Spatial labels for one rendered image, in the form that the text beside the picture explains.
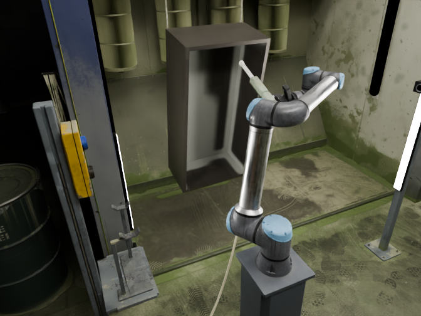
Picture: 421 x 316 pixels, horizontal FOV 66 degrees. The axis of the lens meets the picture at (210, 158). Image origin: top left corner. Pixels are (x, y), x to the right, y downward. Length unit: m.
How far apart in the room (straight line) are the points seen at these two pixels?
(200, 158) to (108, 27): 1.40
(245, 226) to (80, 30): 1.19
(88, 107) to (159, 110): 1.96
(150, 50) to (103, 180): 2.06
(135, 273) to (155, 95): 2.36
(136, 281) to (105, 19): 2.28
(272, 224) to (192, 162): 1.47
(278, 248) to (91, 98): 1.15
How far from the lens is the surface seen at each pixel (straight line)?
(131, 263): 1.68
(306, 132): 4.26
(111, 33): 3.17
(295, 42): 4.43
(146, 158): 3.47
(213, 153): 3.05
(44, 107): 1.17
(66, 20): 1.61
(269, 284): 1.76
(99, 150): 1.77
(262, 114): 1.53
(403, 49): 3.60
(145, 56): 3.63
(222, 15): 3.48
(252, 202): 1.67
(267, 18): 3.77
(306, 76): 2.04
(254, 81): 1.98
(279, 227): 1.66
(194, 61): 2.49
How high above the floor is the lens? 1.97
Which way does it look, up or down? 28 degrees down
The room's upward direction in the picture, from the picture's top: 2 degrees counter-clockwise
